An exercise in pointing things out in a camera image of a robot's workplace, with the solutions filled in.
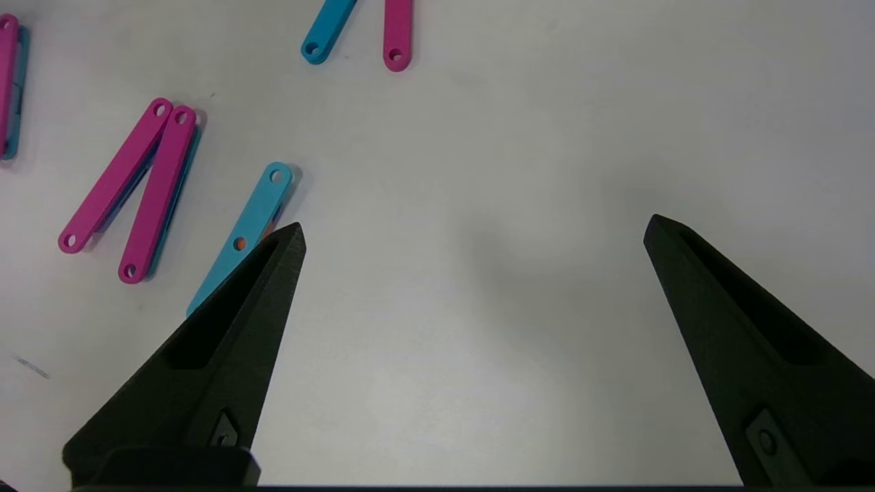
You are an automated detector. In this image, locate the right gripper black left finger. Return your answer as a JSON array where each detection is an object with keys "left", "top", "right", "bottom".
[{"left": 63, "top": 222, "right": 307, "bottom": 487}]

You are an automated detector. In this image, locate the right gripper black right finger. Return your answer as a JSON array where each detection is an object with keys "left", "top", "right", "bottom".
[{"left": 644, "top": 215, "right": 875, "bottom": 482}]

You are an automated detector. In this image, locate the pink bar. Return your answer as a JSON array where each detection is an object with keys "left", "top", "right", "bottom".
[
  {"left": 118, "top": 105, "right": 200, "bottom": 285},
  {"left": 383, "top": 0, "right": 414, "bottom": 73},
  {"left": 0, "top": 14, "right": 31, "bottom": 162},
  {"left": 58, "top": 98, "right": 174, "bottom": 255}
]

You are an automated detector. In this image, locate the blue flat bar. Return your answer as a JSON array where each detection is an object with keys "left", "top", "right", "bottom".
[
  {"left": 186, "top": 162, "right": 295, "bottom": 319},
  {"left": 301, "top": 0, "right": 360, "bottom": 66}
]

